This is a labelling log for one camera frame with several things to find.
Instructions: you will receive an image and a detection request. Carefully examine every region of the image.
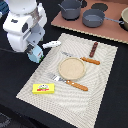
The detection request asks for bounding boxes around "beige bowl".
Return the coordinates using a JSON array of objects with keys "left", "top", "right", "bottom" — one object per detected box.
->
[{"left": 121, "top": 7, "right": 128, "bottom": 30}]

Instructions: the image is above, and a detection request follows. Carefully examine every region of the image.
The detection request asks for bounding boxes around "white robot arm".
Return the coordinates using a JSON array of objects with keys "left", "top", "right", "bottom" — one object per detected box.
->
[{"left": 3, "top": 0, "right": 47, "bottom": 52}]

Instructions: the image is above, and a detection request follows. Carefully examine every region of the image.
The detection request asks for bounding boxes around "light blue milk carton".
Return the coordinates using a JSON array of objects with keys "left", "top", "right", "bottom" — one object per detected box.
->
[{"left": 28, "top": 46, "right": 43, "bottom": 63}]

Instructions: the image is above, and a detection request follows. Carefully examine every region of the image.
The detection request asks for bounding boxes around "fork with wooden handle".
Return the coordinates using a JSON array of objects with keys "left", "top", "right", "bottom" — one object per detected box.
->
[{"left": 48, "top": 73, "right": 88, "bottom": 91}]

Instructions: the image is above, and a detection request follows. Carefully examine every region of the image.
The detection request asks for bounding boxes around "round wooden plate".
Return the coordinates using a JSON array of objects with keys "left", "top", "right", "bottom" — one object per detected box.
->
[{"left": 58, "top": 57, "right": 86, "bottom": 80}]

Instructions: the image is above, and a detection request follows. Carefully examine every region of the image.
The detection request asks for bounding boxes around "grey saucepan with handle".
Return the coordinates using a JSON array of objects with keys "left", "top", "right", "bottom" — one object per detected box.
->
[{"left": 82, "top": 8, "right": 125, "bottom": 29}]

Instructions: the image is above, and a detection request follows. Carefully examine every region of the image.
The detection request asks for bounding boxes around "knife with wooden handle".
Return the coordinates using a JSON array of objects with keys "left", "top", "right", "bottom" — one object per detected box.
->
[{"left": 61, "top": 51, "right": 100, "bottom": 65}]

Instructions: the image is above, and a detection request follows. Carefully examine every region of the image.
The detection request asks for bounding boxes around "brown stove board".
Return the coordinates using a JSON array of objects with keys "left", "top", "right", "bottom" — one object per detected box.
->
[{"left": 51, "top": 0, "right": 128, "bottom": 43}]

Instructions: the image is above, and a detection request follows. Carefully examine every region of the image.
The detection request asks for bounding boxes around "beige woven placemat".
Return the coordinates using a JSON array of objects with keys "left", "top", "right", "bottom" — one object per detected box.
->
[{"left": 17, "top": 33, "right": 117, "bottom": 128}]

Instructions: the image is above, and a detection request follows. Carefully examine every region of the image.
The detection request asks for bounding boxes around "grey pot with handles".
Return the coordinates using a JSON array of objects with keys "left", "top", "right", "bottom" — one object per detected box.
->
[{"left": 59, "top": 0, "right": 82, "bottom": 20}]

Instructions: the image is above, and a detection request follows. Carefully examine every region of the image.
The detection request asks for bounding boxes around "yellow butter box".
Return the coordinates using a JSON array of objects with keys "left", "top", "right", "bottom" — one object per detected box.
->
[{"left": 32, "top": 83, "right": 55, "bottom": 94}]

